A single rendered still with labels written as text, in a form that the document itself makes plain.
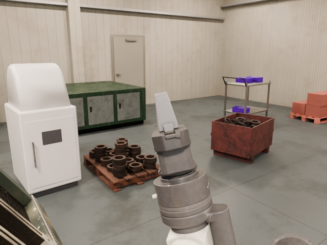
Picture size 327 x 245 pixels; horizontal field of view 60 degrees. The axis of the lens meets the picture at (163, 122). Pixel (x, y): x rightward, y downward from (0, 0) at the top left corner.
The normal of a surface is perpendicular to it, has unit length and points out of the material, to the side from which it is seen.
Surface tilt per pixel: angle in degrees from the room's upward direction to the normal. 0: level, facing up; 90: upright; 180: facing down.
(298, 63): 90
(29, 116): 90
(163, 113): 80
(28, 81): 72
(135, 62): 90
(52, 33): 90
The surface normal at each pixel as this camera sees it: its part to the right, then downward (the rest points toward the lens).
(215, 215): -0.22, 0.12
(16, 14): 0.58, 0.20
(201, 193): 0.57, -0.07
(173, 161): 0.01, 0.07
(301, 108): -0.86, 0.12
